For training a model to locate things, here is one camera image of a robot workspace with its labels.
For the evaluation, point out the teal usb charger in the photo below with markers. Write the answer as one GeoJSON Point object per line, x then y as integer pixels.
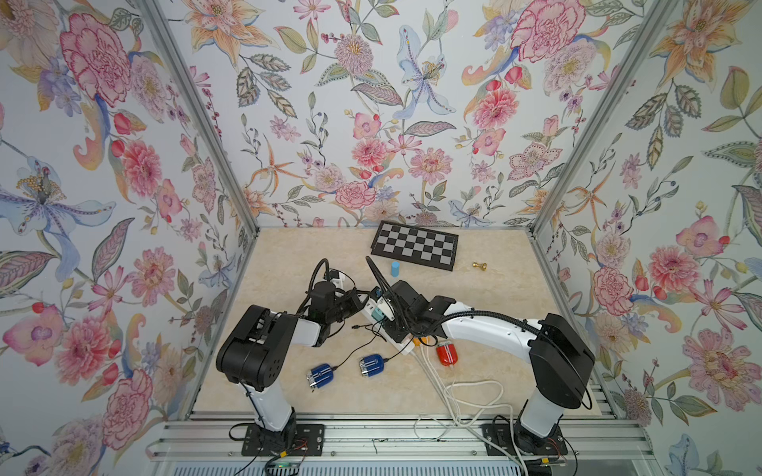
{"type": "Point", "coordinates": [382, 311]}

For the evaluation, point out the orange power strip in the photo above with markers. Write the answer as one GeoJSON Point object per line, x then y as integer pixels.
{"type": "Point", "coordinates": [428, 341]}

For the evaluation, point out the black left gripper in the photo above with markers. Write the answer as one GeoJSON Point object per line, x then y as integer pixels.
{"type": "Point", "coordinates": [351, 300]}

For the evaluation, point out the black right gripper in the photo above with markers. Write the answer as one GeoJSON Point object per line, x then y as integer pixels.
{"type": "Point", "coordinates": [391, 329]}

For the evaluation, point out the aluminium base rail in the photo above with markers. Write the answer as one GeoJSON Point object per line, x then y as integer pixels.
{"type": "Point", "coordinates": [218, 444]}

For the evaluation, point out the black silver chessboard box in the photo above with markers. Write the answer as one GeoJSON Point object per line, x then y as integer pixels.
{"type": "Point", "coordinates": [415, 245]}

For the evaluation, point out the white power strip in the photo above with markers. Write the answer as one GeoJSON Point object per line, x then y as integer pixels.
{"type": "Point", "coordinates": [391, 329]}

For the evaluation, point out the aluminium frame post left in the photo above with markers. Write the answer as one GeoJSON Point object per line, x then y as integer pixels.
{"type": "Point", "coordinates": [161, 33]}

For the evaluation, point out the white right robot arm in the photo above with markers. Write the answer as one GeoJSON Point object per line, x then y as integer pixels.
{"type": "Point", "coordinates": [561, 362]}

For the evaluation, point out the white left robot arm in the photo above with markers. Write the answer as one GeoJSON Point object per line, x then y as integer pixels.
{"type": "Point", "coordinates": [255, 352]}

